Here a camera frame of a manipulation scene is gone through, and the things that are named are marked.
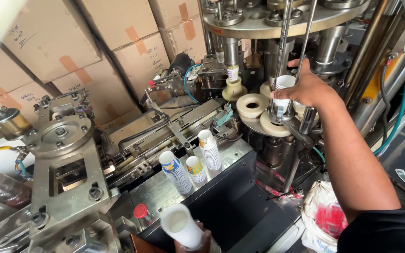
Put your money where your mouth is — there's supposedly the person's right hand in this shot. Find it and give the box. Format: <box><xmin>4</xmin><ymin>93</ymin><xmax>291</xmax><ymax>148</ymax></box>
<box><xmin>270</xmin><ymin>58</ymin><xmax>337</xmax><ymax>110</ymax></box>

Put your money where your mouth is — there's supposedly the person's left hand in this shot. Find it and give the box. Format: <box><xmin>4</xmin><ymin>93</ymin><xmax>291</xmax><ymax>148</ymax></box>
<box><xmin>174</xmin><ymin>221</ymin><xmax>212</xmax><ymax>253</ymax></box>

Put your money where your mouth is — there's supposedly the long white paper cup stack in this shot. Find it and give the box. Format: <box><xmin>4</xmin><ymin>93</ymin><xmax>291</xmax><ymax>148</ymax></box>
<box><xmin>160</xmin><ymin>203</ymin><xmax>205</xmax><ymax>251</ymax></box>

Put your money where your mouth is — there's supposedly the short yellow printed cup stack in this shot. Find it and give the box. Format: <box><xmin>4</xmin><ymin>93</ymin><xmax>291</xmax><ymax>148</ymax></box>
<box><xmin>186</xmin><ymin>156</ymin><xmax>207</xmax><ymax>184</ymax></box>

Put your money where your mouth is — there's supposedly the tall blue printed cup stack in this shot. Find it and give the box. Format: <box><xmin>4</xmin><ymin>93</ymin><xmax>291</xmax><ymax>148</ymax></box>
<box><xmin>158</xmin><ymin>151</ymin><xmax>193</xmax><ymax>195</ymax></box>

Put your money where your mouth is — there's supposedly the red push button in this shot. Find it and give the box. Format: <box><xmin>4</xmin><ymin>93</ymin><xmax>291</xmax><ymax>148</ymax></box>
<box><xmin>133</xmin><ymin>203</ymin><xmax>149</xmax><ymax>219</ymax></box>

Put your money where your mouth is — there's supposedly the tall white ribbed cup stack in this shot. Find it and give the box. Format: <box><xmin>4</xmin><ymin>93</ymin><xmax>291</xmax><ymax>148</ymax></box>
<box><xmin>198</xmin><ymin>129</ymin><xmax>223</xmax><ymax>171</ymax></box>

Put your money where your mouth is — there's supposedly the white plastic bag red print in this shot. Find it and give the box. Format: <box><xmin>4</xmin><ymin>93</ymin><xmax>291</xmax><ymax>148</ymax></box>
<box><xmin>300</xmin><ymin>181</ymin><xmax>349</xmax><ymax>253</ymax></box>

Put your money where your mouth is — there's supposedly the steel paper cup machine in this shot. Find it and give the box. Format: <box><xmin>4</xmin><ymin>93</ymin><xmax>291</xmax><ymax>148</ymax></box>
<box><xmin>0</xmin><ymin>0</ymin><xmax>405</xmax><ymax>253</ymax></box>

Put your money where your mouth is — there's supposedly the cream cone mould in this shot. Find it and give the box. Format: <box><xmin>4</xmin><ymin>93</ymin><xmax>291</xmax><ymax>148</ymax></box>
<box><xmin>221</xmin><ymin>76</ymin><xmax>248</xmax><ymax>102</ymax></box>

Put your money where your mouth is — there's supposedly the blue air tube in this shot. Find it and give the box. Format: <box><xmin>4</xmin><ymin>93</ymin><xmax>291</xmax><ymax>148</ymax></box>
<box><xmin>183</xmin><ymin>63</ymin><xmax>202</xmax><ymax>104</ymax></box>

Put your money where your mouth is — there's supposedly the printed cup on mandrel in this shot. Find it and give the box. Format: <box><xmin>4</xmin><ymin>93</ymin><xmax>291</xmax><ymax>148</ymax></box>
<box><xmin>226</xmin><ymin>65</ymin><xmax>240</xmax><ymax>82</ymax></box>

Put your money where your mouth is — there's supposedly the black motor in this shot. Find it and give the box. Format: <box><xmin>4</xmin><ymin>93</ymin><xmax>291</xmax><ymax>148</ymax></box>
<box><xmin>168</xmin><ymin>53</ymin><xmax>193</xmax><ymax>78</ymax></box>

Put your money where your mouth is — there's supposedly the person's black sleeve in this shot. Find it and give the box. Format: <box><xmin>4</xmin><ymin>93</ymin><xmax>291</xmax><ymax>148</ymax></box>
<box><xmin>336</xmin><ymin>209</ymin><xmax>405</xmax><ymax>253</ymax></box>

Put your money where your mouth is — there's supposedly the round steel turret plate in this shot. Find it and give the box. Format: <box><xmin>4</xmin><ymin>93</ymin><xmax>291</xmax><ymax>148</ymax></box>
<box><xmin>202</xmin><ymin>0</ymin><xmax>372</xmax><ymax>40</ymax></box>

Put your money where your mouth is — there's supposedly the stack of cardboard cartons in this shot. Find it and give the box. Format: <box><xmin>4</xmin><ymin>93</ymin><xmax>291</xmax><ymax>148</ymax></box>
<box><xmin>0</xmin><ymin>0</ymin><xmax>208</xmax><ymax>155</ymax></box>

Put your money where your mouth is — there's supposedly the brass oil cup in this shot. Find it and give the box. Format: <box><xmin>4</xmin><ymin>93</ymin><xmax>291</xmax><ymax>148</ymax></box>
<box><xmin>0</xmin><ymin>99</ymin><xmax>34</xmax><ymax>141</ymax></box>

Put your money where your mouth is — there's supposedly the teal limit switch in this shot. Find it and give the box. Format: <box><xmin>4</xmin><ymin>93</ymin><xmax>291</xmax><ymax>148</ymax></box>
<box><xmin>212</xmin><ymin>107</ymin><xmax>235</xmax><ymax>128</ymax></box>

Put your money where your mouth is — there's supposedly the cream mould ring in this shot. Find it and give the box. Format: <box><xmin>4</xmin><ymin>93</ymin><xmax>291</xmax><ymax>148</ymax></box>
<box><xmin>236</xmin><ymin>93</ymin><xmax>270</xmax><ymax>119</ymax></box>
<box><xmin>259</xmin><ymin>110</ymin><xmax>293</xmax><ymax>138</ymax></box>

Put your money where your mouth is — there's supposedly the green hose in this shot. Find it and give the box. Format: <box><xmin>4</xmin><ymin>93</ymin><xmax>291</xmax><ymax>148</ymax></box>
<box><xmin>373</xmin><ymin>25</ymin><xmax>405</xmax><ymax>156</ymax></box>

